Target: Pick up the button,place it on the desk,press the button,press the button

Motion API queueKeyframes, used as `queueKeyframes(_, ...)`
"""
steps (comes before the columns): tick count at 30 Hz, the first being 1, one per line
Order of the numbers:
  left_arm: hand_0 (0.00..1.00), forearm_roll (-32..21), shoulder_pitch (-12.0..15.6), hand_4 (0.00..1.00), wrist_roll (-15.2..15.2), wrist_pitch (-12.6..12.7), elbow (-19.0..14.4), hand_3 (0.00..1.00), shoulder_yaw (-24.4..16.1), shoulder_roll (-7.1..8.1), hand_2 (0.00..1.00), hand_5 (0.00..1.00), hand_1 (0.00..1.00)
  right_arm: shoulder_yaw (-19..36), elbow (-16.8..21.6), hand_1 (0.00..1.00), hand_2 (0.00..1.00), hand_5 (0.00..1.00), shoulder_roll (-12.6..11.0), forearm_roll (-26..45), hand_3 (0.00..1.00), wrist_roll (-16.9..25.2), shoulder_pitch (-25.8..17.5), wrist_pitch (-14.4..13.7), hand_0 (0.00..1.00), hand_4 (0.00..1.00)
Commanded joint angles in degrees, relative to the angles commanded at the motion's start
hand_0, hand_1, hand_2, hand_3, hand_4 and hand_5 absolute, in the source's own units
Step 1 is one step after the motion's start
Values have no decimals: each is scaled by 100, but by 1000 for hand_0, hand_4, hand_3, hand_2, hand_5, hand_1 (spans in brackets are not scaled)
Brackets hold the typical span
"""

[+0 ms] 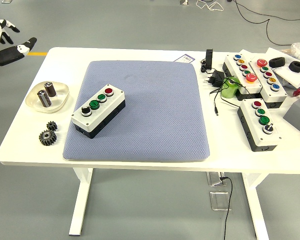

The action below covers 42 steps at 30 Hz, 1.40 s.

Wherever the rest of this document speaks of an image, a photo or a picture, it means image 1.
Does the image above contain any clear acrylic bracket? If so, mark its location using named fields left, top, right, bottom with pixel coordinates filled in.
left=206, top=171, right=227, bottom=187
left=209, top=191, right=232, bottom=212

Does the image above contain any cream shallow dish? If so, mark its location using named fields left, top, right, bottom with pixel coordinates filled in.
left=25, top=81, right=70, bottom=115

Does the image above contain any five-button box blue yellow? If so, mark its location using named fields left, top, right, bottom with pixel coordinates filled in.
left=222, top=53, right=263, bottom=101

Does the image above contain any green cylinder toy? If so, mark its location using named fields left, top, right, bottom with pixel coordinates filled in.
left=220, top=76, right=242, bottom=99

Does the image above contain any black power adapter plug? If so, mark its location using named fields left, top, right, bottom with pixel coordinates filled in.
left=203, top=70, right=226, bottom=88

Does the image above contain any white table leg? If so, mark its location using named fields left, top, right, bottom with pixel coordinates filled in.
left=68, top=167, right=95, bottom=236
left=241, top=172, right=270, bottom=240

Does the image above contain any blue-grey mesh mat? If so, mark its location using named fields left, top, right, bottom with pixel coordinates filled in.
left=62, top=60, right=211, bottom=162

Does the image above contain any grey box orange button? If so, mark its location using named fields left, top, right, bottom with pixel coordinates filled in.
left=282, top=92, right=300, bottom=136

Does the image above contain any black floor cable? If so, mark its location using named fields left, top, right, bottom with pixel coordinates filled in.
left=233, top=0, right=300, bottom=46

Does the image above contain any black power cable under table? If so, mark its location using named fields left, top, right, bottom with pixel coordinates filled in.
left=219, top=176, right=234, bottom=240

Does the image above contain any black coiled cord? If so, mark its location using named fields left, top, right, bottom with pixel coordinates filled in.
left=199, top=57, right=208, bottom=74

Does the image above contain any black adapter cable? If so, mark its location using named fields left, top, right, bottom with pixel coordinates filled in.
left=209, top=76, right=251, bottom=117

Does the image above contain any five-button box red mushroom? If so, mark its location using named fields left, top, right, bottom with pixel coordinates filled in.
left=248, top=57, right=289, bottom=110

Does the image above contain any black upright device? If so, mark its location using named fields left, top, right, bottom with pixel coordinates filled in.
left=205, top=49, right=214, bottom=71

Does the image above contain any purple-edged label card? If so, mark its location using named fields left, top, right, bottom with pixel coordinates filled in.
left=174, top=53, right=196, bottom=64

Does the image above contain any white floor cord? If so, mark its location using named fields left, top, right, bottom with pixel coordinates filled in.
left=196, top=0, right=225, bottom=12

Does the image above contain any white flat board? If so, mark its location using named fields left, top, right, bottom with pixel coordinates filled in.
left=264, top=47, right=300, bottom=89

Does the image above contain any four-control button box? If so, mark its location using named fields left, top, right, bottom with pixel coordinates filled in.
left=71, top=86, right=127, bottom=140
left=236, top=98, right=283, bottom=153

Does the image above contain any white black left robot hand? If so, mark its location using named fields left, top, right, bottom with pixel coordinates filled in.
left=0, top=19, right=38, bottom=67

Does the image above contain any black foam ring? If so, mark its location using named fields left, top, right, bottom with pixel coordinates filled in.
left=268, top=56, right=286, bottom=69
left=288, top=60, right=300, bottom=74

